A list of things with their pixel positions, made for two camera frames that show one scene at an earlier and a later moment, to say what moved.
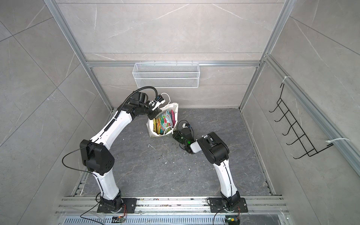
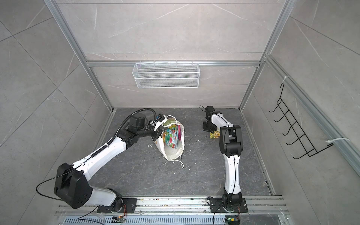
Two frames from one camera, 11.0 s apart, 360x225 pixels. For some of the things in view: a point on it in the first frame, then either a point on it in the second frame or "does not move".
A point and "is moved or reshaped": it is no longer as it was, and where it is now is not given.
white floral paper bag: x=165 y=105 -> x=170 y=153
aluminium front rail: x=75 y=204 does not move
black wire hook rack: x=310 y=150 does not move
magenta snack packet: x=173 y=117 is moved or reshaped
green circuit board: x=232 y=220 does not move
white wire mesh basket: x=163 y=75 does not move
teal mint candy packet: x=166 y=121 -> x=170 y=137
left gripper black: x=154 y=112 -> x=158 y=131
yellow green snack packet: x=156 y=125 is moved or reshaped
